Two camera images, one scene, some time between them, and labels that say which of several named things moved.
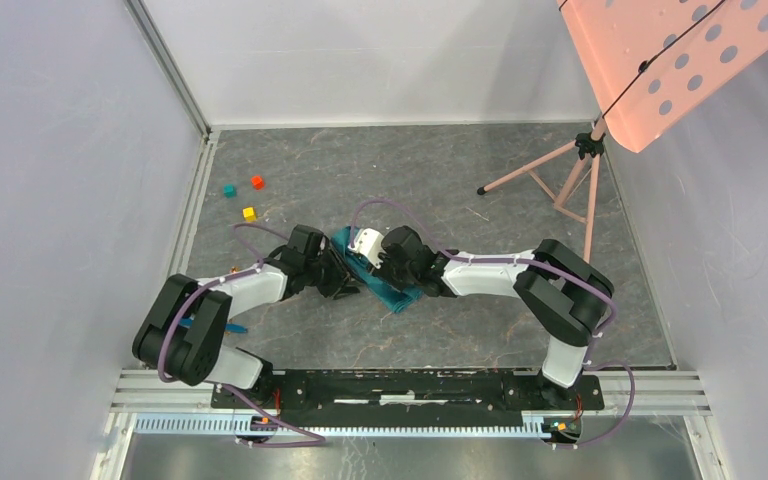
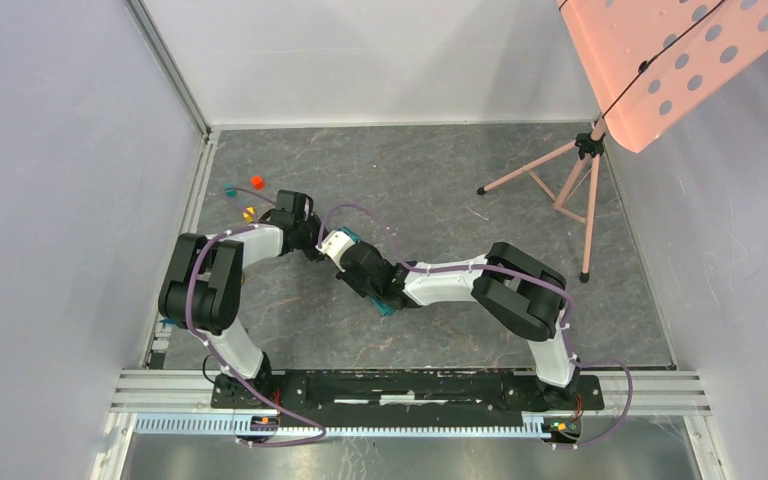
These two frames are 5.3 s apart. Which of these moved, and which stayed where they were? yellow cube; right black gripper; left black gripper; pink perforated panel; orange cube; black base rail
Moved: right black gripper; left black gripper
Stayed: pink perforated panel; yellow cube; black base rail; orange cube
